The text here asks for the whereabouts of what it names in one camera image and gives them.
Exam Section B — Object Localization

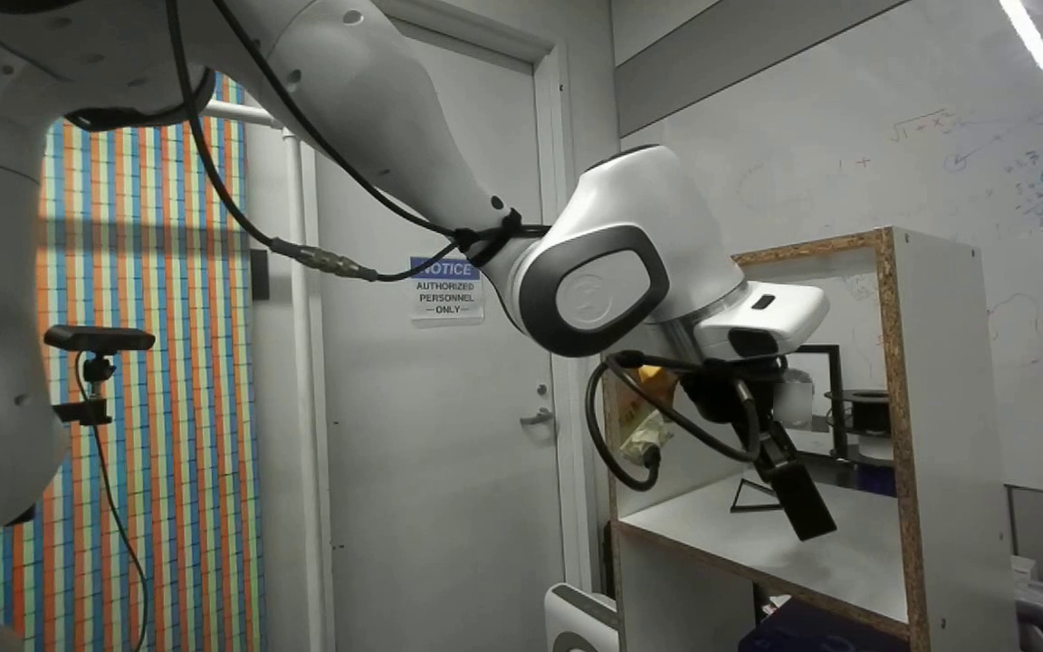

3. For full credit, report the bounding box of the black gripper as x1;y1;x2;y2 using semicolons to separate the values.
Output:
676;350;842;542

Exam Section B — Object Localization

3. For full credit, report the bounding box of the small black object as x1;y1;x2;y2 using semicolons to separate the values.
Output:
729;476;793;520

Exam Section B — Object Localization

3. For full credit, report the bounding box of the framed portrait picture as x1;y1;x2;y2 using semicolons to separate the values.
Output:
771;342;850;464

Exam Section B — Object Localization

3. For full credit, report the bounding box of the white shelf unit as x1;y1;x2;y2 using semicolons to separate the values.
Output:
602;226;1023;652

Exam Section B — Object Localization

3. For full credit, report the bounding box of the blue box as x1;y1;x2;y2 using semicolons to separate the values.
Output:
771;593;912;652

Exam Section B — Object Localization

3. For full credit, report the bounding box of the white air purifier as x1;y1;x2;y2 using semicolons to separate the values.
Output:
539;579;623;652

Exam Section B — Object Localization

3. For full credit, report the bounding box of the whiteboard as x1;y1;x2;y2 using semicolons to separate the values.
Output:
610;0;1043;506

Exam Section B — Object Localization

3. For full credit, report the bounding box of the white door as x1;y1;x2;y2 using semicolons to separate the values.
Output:
312;22;569;652

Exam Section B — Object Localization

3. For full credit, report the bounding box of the blue white door sign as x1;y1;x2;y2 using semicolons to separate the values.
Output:
406;255;486;325

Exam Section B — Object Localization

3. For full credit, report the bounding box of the colourful striped curtain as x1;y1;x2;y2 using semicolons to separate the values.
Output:
0;72;268;652

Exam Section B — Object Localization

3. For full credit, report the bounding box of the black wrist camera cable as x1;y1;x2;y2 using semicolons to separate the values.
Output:
583;350;757;495

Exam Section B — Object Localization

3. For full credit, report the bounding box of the metal door handle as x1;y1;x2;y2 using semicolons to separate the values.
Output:
515;402;562;435

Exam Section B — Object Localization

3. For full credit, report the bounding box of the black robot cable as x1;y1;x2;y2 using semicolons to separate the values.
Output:
62;0;553;288

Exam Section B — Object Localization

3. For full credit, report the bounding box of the black wall switch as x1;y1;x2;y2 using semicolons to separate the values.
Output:
248;248;276;307

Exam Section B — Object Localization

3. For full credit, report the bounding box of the thin black camera cable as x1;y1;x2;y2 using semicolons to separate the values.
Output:
85;422;157;652

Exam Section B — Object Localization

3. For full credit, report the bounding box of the black camera on stand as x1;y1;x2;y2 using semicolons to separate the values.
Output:
39;318;161;430

